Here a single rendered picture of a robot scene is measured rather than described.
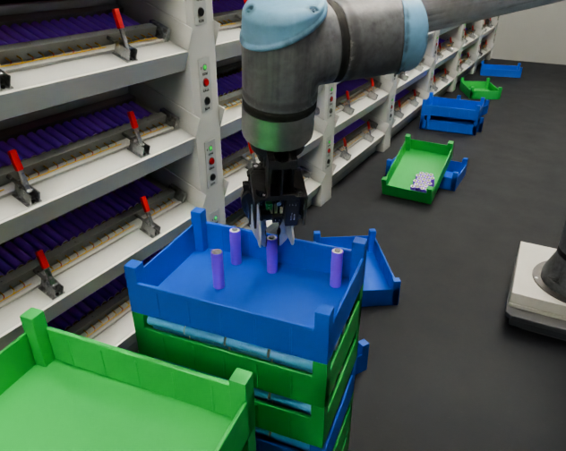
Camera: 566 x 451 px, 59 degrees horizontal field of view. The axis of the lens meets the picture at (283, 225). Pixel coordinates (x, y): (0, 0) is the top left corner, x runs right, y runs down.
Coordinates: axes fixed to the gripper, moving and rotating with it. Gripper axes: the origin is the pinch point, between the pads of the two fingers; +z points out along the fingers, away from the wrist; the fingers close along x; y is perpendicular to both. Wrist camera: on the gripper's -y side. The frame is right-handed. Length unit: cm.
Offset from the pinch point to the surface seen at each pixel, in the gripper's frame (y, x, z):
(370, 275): -39, 37, 59
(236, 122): -59, -1, 15
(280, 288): 6.7, 0.7, 5.0
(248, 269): 0.9, -3.8, 6.6
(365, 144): -126, 61, 72
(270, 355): 19.0, -2.4, 4.0
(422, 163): -105, 79, 68
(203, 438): 31.8, -11.4, -1.7
